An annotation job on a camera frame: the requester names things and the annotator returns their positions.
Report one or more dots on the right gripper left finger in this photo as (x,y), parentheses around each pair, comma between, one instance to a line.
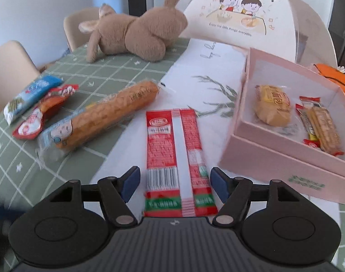
(115,193)

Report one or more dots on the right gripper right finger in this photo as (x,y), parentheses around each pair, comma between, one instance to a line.
(234,193)

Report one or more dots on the red long snack packet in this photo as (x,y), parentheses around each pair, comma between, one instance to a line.
(177,177)

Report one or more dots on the long bread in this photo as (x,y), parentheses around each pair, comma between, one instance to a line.
(83,125)

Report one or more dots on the round bread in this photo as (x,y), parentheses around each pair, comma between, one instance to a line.
(272,106)

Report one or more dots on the cracker pack red wrapper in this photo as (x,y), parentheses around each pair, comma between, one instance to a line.
(321,130)

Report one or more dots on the red chicken snack pouch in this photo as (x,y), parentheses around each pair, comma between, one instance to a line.
(46,108)

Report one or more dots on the blue white snack bag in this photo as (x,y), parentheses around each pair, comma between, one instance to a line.
(29,96)

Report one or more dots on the black gloved hand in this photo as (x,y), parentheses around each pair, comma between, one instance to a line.
(7,217)

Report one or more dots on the pink cardboard gift box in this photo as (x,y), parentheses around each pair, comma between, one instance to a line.
(265,152)

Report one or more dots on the white printed table runner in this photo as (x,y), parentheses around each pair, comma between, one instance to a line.
(205,78)

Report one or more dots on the orange basketball pattern bag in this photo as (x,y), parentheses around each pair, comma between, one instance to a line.
(336,76)

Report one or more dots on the brown plush rabbit toy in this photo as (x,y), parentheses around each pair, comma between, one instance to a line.
(147,36)

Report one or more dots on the beige dining chair left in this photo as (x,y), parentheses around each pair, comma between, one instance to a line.
(79,26)

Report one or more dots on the beige chair near left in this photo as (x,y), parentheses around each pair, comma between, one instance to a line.
(16,71)

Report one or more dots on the white printed food cover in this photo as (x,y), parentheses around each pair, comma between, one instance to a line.
(289,29)

